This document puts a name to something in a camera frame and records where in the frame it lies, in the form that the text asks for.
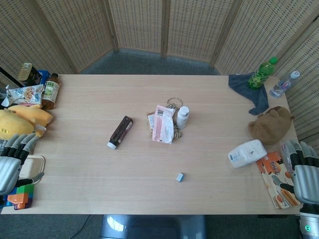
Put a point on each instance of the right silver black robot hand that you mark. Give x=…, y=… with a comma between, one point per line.
x=307, y=181

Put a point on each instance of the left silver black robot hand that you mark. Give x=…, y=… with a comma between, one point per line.
x=10, y=171

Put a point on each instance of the dark brown bottle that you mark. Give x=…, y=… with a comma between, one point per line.
x=121, y=131

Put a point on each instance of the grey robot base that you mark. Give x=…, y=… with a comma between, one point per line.
x=152, y=226

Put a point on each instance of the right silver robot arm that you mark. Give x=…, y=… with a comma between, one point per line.
x=310, y=221

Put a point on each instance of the colourful building blocks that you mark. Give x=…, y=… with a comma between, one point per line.
x=25, y=190

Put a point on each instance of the beige takeout box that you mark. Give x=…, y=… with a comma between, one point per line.
x=33, y=165

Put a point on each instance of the clear plastic wrapper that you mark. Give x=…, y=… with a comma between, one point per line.
x=285, y=154

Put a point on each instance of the orange snack box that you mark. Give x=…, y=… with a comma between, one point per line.
x=272, y=171

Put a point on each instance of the yellow plush toy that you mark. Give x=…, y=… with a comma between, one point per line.
x=17, y=119

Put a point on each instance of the white tissue pack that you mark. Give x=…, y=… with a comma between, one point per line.
x=246, y=154

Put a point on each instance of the brown plush toy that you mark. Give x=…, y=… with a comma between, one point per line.
x=271, y=124

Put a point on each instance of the snack bag with food print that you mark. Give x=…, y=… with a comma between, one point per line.
x=25, y=94

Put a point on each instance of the brown tea bottle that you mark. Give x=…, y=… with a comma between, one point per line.
x=50, y=92

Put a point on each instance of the grey cloth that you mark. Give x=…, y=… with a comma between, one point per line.
x=259, y=99

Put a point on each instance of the clear water bottle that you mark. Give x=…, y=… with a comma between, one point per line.
x=281, y=87

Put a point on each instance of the dark can with gold lid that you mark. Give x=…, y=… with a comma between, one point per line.
x=28, y=73

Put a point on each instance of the blue box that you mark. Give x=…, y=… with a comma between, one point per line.
x=45, y=74

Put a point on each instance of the green drink bottle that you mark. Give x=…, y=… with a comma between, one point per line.
x=259, y=76

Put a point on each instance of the small blue white block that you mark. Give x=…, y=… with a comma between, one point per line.
x=180, y=177

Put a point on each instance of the white plastic bottle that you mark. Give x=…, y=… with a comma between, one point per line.
x=182, y=118

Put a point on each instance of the pink plastic packet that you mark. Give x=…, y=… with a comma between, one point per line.
x=163, y=127

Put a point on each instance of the woven wooden folding screen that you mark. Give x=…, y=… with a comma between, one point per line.
x=139, y=25

